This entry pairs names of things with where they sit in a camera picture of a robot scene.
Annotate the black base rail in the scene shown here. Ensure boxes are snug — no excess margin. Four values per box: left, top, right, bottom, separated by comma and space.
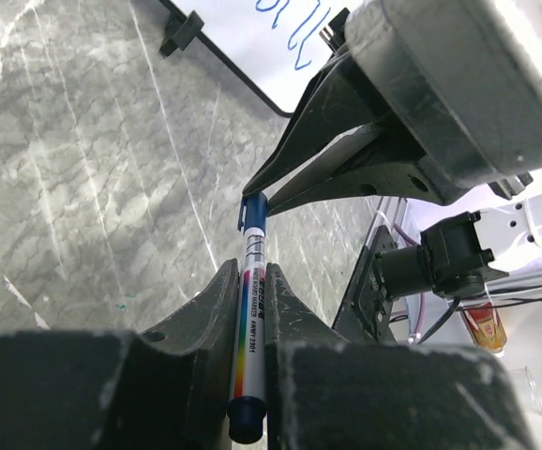
332, 225, 402, 345

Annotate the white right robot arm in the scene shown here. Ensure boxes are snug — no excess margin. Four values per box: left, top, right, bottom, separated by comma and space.
244, 1, 542, 298

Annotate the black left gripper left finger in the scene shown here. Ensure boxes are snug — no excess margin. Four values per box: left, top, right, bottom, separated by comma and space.
0, 260, 239, 449

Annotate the red yellow box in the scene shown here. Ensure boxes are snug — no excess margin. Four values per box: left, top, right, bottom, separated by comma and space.
460, 302, 507, 356

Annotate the blue marker cap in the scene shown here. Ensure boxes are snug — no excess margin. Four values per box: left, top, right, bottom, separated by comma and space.
237, 192, 267, 233

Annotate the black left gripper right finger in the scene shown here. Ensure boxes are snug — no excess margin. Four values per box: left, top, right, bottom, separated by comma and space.
264, 263, 529, 449

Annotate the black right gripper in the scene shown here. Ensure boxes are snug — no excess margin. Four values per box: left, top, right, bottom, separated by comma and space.
243, 1, 542, 216

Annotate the white whiteboard black frame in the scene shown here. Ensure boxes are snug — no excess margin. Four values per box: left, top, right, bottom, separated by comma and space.
161, 0, 348, 117

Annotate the white whiteboard marker pen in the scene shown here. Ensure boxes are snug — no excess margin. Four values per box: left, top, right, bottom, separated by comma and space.
226, 227, 268, 444

